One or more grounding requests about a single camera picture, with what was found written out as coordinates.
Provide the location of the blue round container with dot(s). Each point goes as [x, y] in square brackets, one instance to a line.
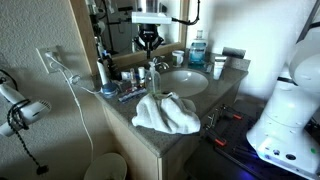
[109, 90]

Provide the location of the clear liquid soap bottle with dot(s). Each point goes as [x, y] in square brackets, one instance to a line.
[152, 80]

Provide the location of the white electric toothbrush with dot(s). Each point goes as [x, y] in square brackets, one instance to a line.
[102, 72]

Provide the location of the white green mug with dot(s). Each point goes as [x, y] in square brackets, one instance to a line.
[177, 58]

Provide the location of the white crumpled towel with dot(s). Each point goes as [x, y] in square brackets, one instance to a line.
[167, 113]

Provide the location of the white lotion tube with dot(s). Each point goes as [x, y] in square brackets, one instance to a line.
[218, 66]

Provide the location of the rolled dark washcloth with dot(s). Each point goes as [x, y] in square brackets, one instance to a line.
[233, 52]

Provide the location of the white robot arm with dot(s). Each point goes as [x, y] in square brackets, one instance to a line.
[148, 18]

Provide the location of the blue mouthwash bottle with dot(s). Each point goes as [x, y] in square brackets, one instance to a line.
[197, 49]

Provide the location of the white hair dryer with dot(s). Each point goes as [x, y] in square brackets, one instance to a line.
[23, 111]

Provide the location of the white wall outlet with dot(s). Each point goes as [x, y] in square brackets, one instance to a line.
[50, 58]

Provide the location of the black red clamp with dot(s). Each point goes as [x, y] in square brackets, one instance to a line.
[217, 124]

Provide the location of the chrome sink faucet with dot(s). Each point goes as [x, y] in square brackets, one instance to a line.
[158, 61]

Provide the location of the blue white toothpaste tube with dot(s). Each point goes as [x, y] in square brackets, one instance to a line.
[127, 96]

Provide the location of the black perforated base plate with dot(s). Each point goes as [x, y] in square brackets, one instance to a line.
[240, 140]

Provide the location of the white oval sink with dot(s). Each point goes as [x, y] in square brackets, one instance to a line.
[185, 83]

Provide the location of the small white toiletry bottle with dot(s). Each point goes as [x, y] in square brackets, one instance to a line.
[141, 73]

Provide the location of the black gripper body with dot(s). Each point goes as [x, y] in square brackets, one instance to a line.
[148, 38]

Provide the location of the white toilet seat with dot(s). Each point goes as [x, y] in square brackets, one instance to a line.
[110, 166]

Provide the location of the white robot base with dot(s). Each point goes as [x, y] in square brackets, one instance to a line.
[296, 96]

